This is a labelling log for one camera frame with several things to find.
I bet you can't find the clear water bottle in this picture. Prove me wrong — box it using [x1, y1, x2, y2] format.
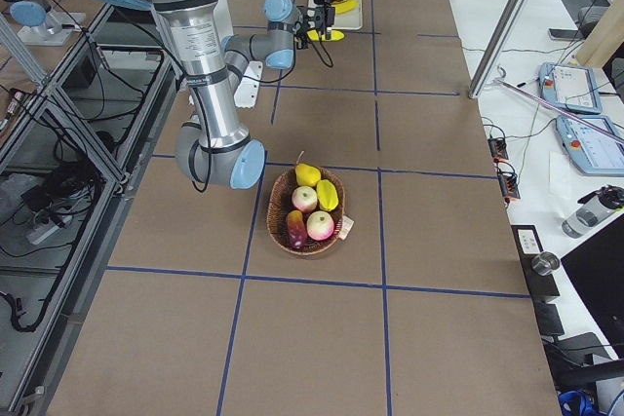
[562, 185, 623, 239]

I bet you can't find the pink white apple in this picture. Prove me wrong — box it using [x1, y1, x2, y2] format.
[306, 210, 334, 241]

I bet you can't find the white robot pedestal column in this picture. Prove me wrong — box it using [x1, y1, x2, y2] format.
[188, 0, 264, 109]

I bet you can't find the paper price tag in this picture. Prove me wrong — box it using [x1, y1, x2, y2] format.
[338, 216, 354, 240]

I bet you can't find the small metal cup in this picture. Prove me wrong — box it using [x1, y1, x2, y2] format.
[530, 251, 561, 277]

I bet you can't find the yellow pear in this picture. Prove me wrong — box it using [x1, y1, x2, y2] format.
[294, 151, 322, 188]

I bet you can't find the near teach pendant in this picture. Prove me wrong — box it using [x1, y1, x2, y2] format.
[556, 115, 623, 176]

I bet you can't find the yellow star fruit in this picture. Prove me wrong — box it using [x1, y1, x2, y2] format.
[316, 179, 339, 212]

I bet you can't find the long reach stick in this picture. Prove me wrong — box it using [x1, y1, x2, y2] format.
[489, 77, 624, 146]

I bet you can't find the teach pendant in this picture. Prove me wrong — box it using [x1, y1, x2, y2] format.
[538, 62, 603, 115]
[556, 115, 623, 176]

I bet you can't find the brown wicker basket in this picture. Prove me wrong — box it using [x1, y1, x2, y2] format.
[266, 168, 345, 256]

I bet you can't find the aluminium frame post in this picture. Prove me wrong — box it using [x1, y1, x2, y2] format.
[468, 0, 528, 98]

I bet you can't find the curved yellow banana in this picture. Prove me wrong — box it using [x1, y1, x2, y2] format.
[332, 0, 360, 15]

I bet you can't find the far teach pendant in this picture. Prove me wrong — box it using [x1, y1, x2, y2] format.
[538, 62, 603, 115]

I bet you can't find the white bear print tray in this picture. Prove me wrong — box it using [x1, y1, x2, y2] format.
[332, 0, 363, 31]

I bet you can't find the dark red fruit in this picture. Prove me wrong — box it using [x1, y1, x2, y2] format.
[286, 209, 308, 248]

